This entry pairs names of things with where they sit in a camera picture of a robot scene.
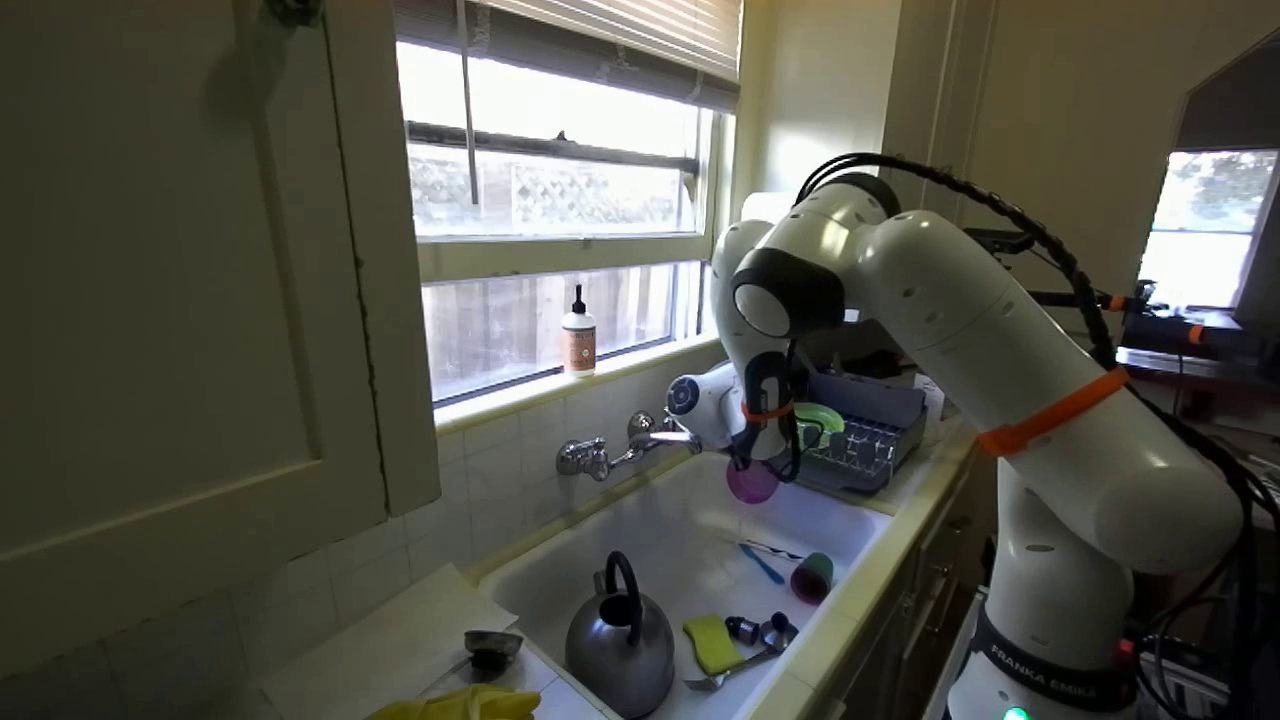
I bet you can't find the yellow cloth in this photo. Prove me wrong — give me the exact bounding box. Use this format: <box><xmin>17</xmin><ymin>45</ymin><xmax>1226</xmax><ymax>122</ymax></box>
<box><xmin>363</xmin><ymin>679</ymin><xmax>544</xmax><ymax>720</ymax></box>

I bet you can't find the metal sink strainer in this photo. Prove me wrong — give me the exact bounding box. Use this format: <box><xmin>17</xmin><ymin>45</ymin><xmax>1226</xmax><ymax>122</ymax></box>
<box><xmin>460</xmin><ymin>625</ymin><xmax>527</xmax><ymax>676</ymax></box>

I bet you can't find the black and metal utensil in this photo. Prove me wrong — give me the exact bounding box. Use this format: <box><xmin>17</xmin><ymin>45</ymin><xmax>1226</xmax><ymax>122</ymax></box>
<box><xmin>684</xmin><ymin>610</ymin><xmax>802</xmax><ymax>696</ymax></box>

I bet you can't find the purple plastic bowl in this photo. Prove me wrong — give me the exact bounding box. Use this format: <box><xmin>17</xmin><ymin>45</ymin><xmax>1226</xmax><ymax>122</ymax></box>
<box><xmin>722</xmin><ymin>456</ymin><xmax>785</xmax><ymax>507</ymax></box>

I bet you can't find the grey metal kettle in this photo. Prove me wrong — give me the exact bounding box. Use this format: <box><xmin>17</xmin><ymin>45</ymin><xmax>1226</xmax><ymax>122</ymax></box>
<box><xmin>560</xmin><ymin>550</ymin><xmax>680</xmax><ymax>720</ymax></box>

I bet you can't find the brown pump soap bottle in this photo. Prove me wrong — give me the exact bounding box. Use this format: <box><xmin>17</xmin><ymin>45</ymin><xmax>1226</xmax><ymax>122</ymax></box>
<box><xmin>562</xmin><ymin>279</ymin><xmax>598</xmax><ymax>375</ymax></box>

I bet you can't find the yellow sponge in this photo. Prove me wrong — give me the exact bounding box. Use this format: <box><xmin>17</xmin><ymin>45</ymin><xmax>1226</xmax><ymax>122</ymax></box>
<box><xmin>680</xmin><ymin>614</ymin><xmax>748</xmax><ymax>679</ymax></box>

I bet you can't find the cream cabinet door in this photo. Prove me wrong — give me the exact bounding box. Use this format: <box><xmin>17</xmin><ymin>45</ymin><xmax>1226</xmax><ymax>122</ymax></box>
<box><xmin>0</xmin><ymin>0</ymin><xmax>445</xmax><ymax>685</ymax></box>

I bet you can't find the white kitchen sink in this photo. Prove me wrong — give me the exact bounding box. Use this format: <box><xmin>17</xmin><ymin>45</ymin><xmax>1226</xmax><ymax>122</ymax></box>
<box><xmin>474</xmin><ymin>454</ymin><xmax>896</xmax><ymax>720</ymax></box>

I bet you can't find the chrome wall faucet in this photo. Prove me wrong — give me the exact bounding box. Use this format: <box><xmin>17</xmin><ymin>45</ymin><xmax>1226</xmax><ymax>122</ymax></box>
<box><xmin>555</xmin><ymin>404</ymin><xmax>702</xmax><ymax>486</ymax></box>

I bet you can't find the blue plastic spoon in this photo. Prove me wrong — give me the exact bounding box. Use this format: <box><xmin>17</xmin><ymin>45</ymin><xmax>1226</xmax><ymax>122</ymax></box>
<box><xmin>735</xmin><ymin>542</ymin><xmax>791</xmax><ymax>592</ymax></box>

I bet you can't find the green dish in rack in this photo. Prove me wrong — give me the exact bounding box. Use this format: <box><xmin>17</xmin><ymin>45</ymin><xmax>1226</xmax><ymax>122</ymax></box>
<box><xmin>796</xmin><ymin>402</ymin><xmax>850</xmax><ymax>454</ymax></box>

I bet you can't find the grey dish rack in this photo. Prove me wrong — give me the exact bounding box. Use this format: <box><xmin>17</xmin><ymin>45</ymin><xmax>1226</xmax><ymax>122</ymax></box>
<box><xmin>791</xmin><ymin>367</ymin><xmax>931</xmax><ymax>502</ymax></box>

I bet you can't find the white framed window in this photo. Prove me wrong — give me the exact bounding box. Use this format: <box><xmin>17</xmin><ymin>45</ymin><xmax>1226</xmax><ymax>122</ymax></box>
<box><xmin>391</xmin><ymin>0</ymin><xmax>742</xmax><ymax>420</ymax></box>

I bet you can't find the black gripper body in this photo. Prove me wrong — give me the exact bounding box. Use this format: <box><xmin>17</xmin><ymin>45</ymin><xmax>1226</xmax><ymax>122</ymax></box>
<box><xmin>738</xmin><ymin>353</ymin><xmax>809</xmax><ymax>441</ymax></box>

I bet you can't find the green and pink cup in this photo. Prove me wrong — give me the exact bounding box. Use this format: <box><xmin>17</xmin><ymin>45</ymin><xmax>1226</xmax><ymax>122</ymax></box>
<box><xmin>789</xmin><ymin>550</ymin><xmax>839</xmax><ymax>610</ymax></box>

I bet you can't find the window blind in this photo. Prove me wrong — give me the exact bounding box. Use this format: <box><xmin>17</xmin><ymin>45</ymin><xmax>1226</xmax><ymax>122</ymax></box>
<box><xmin>391</xmin><ymin>0</ymin><xmax>748</xmax><ymax>90</ymax></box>

